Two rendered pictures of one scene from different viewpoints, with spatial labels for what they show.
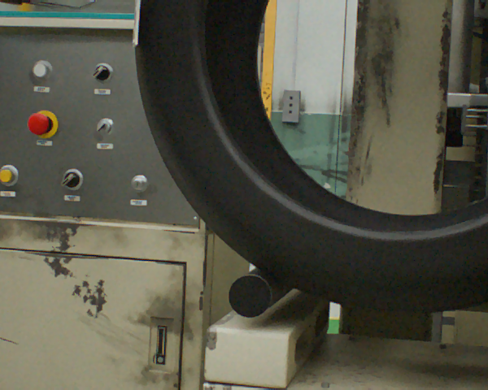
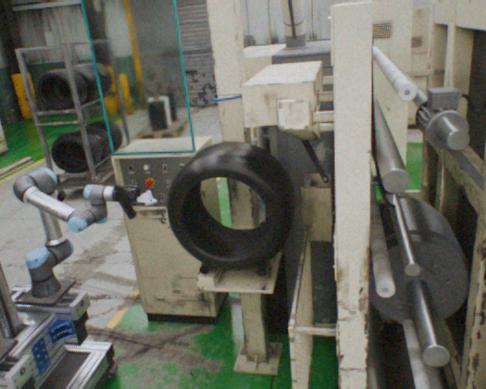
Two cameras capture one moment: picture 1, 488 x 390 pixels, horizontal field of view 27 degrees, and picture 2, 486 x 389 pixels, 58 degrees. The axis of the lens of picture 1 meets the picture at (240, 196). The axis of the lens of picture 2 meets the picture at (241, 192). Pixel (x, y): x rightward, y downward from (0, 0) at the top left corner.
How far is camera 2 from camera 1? 124 cm
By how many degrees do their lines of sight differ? 18
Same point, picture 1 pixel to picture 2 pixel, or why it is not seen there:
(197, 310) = not seen: hidden behind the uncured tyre
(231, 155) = (193, 246)
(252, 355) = (206, 282)
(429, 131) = (248, 203)
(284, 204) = (206, 256)
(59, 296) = (164, 229)
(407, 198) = (245, 219)
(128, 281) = not seen: hidden behind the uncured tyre
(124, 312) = not seen: hidden behind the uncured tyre
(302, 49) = (251, 16)
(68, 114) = (156, 179)
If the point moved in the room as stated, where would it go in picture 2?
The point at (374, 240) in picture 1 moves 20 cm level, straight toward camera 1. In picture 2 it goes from (226, 261) to (218, 286)
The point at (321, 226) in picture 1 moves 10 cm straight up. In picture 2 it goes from (215, 259) to (212, 240)
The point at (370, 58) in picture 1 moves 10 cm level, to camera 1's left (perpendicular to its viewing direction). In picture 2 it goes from (230, 186) to (212, 187)
